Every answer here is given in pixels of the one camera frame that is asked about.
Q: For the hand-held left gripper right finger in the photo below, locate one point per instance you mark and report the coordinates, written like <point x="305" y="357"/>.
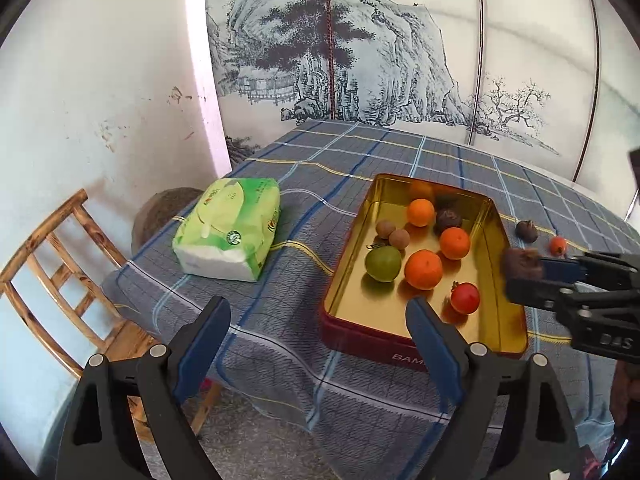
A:
<point x="435" y="345"/>

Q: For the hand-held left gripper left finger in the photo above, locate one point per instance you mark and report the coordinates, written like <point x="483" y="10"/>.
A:
<point x="200" y="340"/>

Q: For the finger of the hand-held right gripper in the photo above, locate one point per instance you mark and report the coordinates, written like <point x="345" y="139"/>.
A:
<point x="535" y="292"/>
<point x="562" y="269"/>

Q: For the small dark brown wrinkled fruit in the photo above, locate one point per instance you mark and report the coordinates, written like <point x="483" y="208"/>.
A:
<point x="520" y="262"/>

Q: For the gold metal tin box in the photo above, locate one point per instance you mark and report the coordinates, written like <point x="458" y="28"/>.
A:
<point x="500" y="310"/>

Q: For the red tomato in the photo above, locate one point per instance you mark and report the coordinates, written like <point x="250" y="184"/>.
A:
<point x="465" y="298"/>

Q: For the large red-orange mandarin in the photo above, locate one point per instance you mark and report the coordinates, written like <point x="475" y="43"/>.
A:
<point x="423" y="269"/>

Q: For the medium orange mandarin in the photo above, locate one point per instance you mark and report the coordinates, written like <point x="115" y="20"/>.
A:
<point x="455" y="242"/>

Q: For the green tomato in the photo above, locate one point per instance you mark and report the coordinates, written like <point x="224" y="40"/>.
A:
<point x="383" y="263"/>

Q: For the small orange cherry tomato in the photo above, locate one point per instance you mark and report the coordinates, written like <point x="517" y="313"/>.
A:
<point x="558" y="245"/>

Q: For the large dark brown wrinkled fruit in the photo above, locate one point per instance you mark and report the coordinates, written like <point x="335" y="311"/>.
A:
<point x="527" y="230"/>

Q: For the blue plaid tablecloth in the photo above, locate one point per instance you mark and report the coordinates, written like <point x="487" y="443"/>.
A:
<point x="300" y="310"/>

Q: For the green tissue pack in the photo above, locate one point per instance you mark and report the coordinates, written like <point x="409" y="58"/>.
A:
<point x="225" y="230"/>

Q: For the round dark purple fruit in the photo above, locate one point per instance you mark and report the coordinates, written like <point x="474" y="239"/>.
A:
<point x="448" y="220"/>

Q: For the brown longan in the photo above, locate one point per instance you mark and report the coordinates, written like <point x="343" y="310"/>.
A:
<point x="385" y="228"/>
<point x="399" y="238"/>

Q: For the brown round stool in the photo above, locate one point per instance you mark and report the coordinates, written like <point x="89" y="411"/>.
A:
<point x="155" y="215"/>

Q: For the small smooth orange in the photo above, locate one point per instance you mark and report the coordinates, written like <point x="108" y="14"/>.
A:
<point x="420" y="211"/>

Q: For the wooden chair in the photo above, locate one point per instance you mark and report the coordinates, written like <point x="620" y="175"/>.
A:
<point x="50" y="270"/>

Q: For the landscape ink painting panel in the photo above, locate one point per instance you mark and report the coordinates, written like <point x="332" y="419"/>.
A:
<point x="400" y="35"/>

